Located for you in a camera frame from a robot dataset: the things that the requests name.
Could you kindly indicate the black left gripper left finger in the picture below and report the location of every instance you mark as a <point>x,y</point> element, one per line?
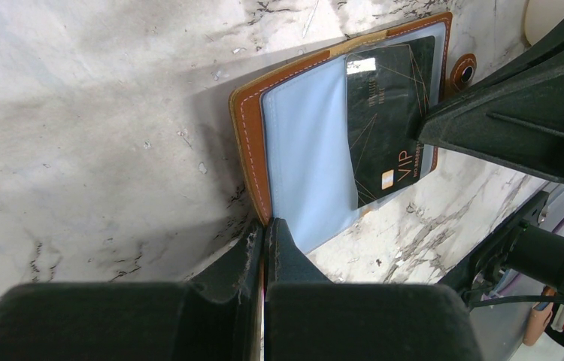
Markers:
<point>213,316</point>

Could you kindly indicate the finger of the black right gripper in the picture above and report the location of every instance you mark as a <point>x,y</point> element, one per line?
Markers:
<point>514,117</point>

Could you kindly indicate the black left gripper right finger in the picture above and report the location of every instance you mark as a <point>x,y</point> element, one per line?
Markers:
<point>309,317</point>

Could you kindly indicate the brown leather card holder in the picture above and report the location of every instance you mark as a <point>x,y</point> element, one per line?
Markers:
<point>291,130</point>

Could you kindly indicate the cream oval plastic tray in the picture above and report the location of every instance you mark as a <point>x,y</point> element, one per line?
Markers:
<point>541,16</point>

